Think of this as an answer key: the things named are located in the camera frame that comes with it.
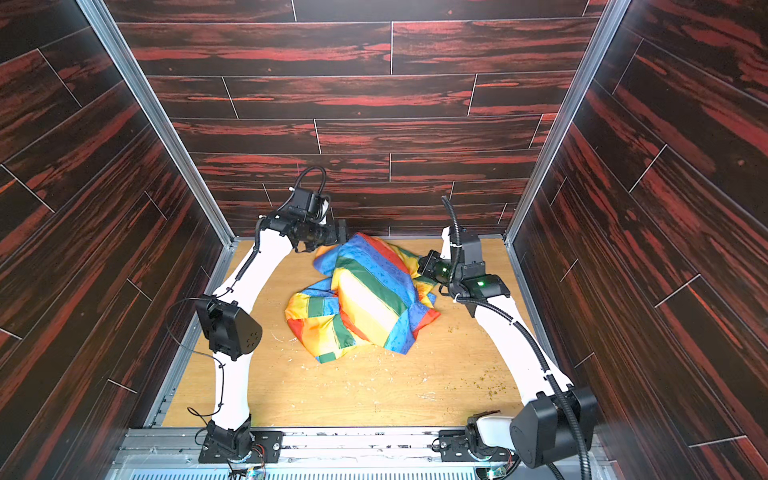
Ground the rainbow striped zip jacket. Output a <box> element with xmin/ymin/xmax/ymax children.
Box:
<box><xmin>285</xmin><ymin>233</ymin><xmax>440</xmax><ymax>363</ymax></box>

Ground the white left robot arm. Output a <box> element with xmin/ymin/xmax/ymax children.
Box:
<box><xmin>195</xmin><ymin>199</ymin><xmax>346</xmax><ymax>459</ymax></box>

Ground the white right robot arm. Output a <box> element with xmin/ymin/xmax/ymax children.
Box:
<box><xmin>418</xmin><ymin>250</ymin><xmax>597</xmax><ymax>479</ymax></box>

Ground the aluminium frame post right corner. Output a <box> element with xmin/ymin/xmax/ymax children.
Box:
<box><xmin>505</xmin><ymin>0</ymin><xmax>632</xmax><ymax>244</ymax></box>

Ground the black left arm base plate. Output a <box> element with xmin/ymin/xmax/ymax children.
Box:
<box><xmin>198</xmin><ymin>429</ymin><xmax>284</xmax><ymax>464</ymax></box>

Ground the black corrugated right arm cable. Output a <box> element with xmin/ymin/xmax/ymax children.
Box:
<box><xmin>441</xmin><ymin>195</ymin><xmax>595</xmax><ymax>480</ymax></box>

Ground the aluminium frame post left corner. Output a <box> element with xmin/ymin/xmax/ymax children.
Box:
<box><xmin>76</xmin><ymin>0</ymin><xmax>236</xmax><ymax>248</ymax></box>

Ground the aluminium front rail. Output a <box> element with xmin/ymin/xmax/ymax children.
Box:
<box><xmin>104</xmin><ymin>427</ymin><xmax>619</xmax><ymax>480</ymax></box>

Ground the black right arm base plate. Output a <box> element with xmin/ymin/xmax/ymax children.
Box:
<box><xmin>431</xmin><ymin>429</ymin><xmax>511</xmax><ymax>462</ymax></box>

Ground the aluminium frame post corner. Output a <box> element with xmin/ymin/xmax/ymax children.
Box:
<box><xmin>76</xmin><ymin>0</ymin><xmax>236</xmax><ymax>248</ymax></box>
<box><xmin>505</xmin><ymin>0</ymin><xmax>632</xmax><ymax>244</ymax></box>

